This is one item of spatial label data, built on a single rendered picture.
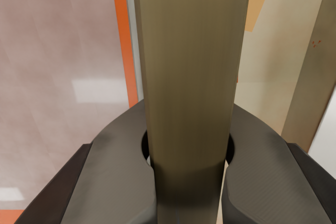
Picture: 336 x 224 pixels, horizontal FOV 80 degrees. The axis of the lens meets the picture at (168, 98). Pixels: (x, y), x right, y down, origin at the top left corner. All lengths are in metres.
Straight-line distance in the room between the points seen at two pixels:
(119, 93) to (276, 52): 0.13
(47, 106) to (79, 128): 0.03
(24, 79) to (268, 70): 0.20
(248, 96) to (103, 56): 0.12
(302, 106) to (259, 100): 0.03
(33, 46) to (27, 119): 0.07
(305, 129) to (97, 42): 0.17
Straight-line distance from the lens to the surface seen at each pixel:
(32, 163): 0.27
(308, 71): 0.18
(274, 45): 0.17
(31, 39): 0.19
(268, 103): 0.20
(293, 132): 0.20
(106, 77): 0.17
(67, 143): 0.23
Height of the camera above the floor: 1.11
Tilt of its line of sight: 61 degrees down
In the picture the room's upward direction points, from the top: 178 degrees counter-clockwise
